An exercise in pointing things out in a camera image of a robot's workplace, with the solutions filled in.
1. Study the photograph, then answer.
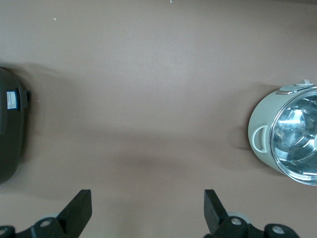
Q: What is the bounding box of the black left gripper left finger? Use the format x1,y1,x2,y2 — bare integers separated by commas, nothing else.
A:
0,189,93,238

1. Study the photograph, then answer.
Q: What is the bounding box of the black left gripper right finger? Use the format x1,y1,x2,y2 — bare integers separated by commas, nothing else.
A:
204,189,302,238

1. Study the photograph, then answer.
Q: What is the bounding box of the brown table cover sheet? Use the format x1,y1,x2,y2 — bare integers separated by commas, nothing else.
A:
0,0,317,238

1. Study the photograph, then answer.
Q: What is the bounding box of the black rice cooker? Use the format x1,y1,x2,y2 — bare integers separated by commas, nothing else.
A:
0,66,32,185

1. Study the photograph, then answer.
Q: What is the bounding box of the glass pot lid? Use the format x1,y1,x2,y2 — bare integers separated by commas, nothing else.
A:
268,86,317,186

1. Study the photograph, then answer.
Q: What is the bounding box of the steel pot with cream handles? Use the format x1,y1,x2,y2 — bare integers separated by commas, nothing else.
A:
248,78,317,186

